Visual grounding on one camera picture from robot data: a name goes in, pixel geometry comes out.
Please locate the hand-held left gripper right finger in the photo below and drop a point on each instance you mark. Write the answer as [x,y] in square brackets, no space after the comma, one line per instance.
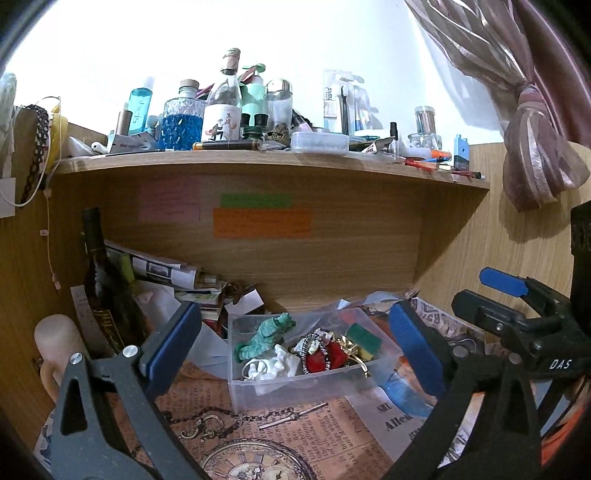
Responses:
[415,350]

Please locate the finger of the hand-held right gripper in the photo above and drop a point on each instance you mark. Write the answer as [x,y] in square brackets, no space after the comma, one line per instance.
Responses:
[503,281]
[480,311]

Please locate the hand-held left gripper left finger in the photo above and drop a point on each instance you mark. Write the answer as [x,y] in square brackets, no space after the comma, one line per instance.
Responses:
[171,350]

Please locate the green yellow sponge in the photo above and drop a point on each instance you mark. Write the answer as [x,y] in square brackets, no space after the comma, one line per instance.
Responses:
[364,339]

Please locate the gold shiny accessory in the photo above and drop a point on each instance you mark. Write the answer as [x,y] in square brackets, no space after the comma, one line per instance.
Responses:
[352,353]

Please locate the green scrunchie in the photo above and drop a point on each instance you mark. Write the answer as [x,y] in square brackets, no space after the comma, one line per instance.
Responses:
[263,339]

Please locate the red scrunchie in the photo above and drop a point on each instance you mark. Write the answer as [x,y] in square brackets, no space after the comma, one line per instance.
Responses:
[323,362]

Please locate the clear plastic box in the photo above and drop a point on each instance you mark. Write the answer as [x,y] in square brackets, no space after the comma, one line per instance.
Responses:
[258,397]

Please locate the white scrunchie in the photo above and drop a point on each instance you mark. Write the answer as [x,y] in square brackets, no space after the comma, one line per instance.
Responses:
[281,367]

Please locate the rolled newspapers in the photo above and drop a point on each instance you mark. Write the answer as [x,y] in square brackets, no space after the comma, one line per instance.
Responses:
[157,267]

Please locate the dark wine bottle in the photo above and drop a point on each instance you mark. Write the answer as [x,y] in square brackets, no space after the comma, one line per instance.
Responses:
[99,286]

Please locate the cream mug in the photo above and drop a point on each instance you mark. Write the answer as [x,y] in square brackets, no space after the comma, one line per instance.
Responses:
[57,337]

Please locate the newspaper print mat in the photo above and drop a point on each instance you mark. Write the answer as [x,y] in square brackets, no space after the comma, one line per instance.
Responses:
[323,438]

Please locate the blue plastic block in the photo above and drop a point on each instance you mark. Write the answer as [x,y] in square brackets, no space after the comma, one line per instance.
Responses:
[461,152]

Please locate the pink striped curtain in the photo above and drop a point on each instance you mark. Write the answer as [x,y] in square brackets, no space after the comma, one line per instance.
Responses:
[540,147]

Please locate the orange marker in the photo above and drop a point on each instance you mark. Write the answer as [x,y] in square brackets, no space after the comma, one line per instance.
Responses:
[436,155]

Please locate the pink sticky note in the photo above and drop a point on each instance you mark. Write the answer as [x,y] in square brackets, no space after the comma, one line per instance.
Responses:
[171,201]

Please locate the orange sticky note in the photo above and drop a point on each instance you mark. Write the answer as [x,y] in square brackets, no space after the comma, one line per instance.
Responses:
[263,223]

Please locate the green sticky note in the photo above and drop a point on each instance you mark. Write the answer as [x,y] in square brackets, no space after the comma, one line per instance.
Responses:
[256,200]

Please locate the small glass jar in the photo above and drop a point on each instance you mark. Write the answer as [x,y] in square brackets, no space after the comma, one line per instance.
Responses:
[425,121]

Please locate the black nail polish bottle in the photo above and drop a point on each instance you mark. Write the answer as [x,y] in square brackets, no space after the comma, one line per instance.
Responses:
[394,138]

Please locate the wooden shelf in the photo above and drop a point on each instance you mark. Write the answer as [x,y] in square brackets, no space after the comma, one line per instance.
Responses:
[240,161]

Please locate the dark brown vial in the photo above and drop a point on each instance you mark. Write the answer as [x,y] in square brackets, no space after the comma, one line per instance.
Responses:
[226,145]

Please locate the glass bottle with blue liquid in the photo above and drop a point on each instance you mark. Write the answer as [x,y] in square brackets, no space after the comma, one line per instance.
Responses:
[180,124]

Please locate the clear lidded plastic container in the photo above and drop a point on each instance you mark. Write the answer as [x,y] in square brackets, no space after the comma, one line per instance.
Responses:
[318,143]

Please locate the copper cosmetic tube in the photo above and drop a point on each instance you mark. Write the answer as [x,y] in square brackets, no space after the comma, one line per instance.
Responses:
[123,123]

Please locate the black lace band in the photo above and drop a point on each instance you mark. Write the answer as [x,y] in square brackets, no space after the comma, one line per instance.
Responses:
[37,152]

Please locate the clear labelled glass bottle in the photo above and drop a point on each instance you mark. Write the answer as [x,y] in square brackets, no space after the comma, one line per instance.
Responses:
[224,115]

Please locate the yellow plastic item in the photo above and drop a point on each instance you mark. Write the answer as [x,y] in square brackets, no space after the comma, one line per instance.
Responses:
[60,134]

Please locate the teal plastic bottle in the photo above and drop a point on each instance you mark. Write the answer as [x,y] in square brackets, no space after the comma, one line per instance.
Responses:
[138,108]

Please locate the mint green spray bottle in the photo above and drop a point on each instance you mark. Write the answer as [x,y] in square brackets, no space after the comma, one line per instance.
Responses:
[253,99]

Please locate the clear bottle with silver cap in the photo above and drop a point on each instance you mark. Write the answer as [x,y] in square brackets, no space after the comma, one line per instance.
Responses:
[279,106]

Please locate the pale green knitted cloth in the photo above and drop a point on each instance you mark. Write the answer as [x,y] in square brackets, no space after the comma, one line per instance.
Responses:
[7,110]

